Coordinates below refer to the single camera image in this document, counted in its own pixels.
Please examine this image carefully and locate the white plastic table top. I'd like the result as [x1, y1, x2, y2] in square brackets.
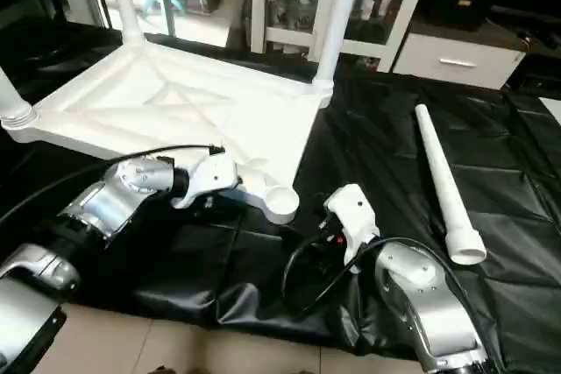
[0, 39, 336, 226]

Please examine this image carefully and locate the white drawer unit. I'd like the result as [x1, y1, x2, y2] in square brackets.
[393, 32, 527, 91]

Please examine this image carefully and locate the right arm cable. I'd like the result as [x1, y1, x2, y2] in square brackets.
[280, 234, 465, 322]

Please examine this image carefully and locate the black work mat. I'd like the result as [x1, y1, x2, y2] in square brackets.
[0, 19, 561, 374]

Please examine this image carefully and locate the white flat board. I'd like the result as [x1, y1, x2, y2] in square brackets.
[539, 98, 561, 125]

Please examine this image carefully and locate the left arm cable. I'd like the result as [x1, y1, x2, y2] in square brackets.
[0, 145, 225, 226]

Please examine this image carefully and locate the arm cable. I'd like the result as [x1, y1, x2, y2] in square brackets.
[0, 145, 225, 226]
[280, 234, 465, 322]

